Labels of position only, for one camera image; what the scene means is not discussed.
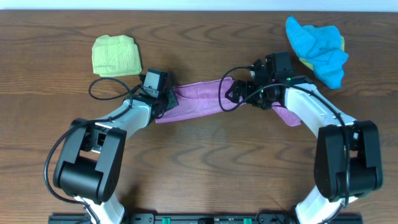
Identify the purple microfibre cloth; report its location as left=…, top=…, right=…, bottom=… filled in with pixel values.
left=155, top=77, right=249, bottom=124

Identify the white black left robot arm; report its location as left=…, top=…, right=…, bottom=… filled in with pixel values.
left=44, top=69, right=178, bottom=223

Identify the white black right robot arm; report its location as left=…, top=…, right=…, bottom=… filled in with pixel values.
left=218, top=52, right=383, bottom=223

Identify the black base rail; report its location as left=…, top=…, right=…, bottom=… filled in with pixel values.
left=47, top=213, right=364, bottom=224

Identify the yellow-green cloth under blue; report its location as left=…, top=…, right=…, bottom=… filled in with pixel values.
left=299, top=36, right=345, bottom=70

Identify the black right camera cable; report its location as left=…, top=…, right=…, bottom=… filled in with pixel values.
left=217, top=65, right=352, bottom=224

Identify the folded green cloth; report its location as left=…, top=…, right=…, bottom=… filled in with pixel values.
left=91, top=35, right=142, bottom=78

